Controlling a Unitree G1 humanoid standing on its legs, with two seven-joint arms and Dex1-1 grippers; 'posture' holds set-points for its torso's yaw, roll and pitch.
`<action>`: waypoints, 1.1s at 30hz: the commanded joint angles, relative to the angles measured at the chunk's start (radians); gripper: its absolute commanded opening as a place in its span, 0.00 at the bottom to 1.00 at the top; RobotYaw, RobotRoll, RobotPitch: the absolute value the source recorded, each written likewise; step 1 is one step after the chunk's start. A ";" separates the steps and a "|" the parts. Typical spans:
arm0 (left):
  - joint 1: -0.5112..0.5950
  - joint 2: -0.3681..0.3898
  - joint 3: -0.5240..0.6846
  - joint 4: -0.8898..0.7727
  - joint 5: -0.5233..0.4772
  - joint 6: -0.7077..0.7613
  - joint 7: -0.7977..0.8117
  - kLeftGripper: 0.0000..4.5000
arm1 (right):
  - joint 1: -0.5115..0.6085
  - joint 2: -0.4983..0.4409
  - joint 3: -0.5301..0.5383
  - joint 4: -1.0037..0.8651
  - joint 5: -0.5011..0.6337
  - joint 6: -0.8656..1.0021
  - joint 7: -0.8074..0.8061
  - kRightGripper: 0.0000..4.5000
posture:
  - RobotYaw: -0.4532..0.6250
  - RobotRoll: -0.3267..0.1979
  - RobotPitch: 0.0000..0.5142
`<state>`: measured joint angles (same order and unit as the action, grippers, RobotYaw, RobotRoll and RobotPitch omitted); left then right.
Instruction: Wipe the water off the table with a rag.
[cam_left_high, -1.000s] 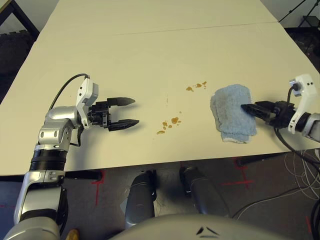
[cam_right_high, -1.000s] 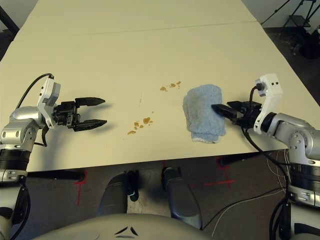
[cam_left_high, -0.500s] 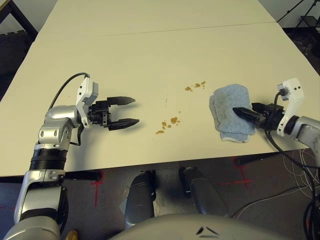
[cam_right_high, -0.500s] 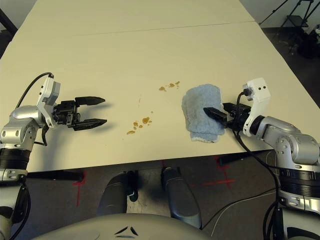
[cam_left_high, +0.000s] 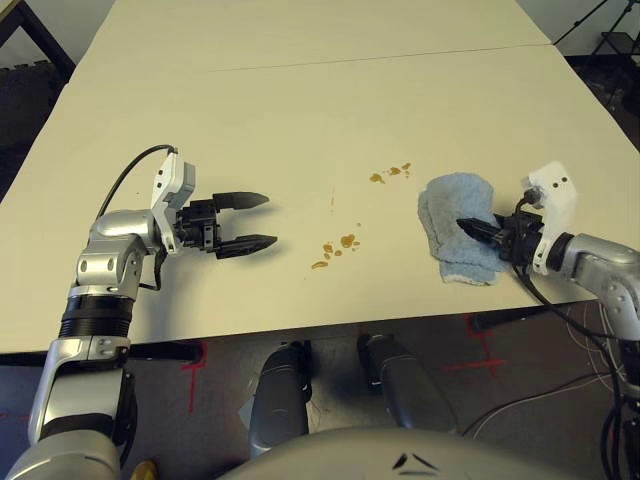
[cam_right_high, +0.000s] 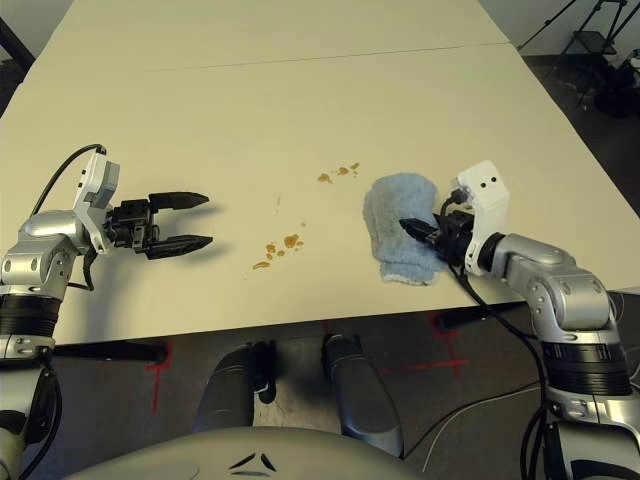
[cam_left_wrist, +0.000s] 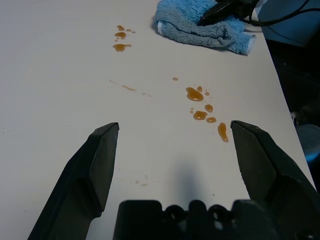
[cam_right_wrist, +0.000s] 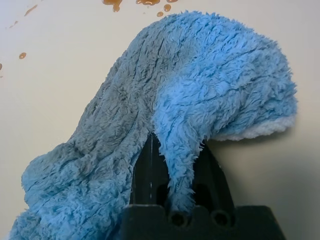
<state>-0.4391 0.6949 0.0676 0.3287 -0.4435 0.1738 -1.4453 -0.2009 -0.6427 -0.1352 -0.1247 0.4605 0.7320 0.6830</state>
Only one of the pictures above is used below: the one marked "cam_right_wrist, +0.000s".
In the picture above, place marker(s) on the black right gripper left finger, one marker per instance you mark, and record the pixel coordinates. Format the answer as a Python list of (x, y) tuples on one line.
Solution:
[(150, 175)]

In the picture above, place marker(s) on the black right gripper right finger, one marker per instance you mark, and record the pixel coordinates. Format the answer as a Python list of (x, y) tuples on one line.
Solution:
[(212, 185)]

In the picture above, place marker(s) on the fluffy blue rag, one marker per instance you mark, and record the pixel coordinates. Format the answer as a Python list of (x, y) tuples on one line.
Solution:
[(200, 75)]

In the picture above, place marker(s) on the brown liquid puddle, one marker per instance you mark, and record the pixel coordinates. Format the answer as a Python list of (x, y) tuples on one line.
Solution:
[(147, 2), (112, 3)]

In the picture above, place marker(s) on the brown liquid streak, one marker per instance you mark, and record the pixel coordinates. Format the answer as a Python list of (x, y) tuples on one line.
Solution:
[(30, 10)]

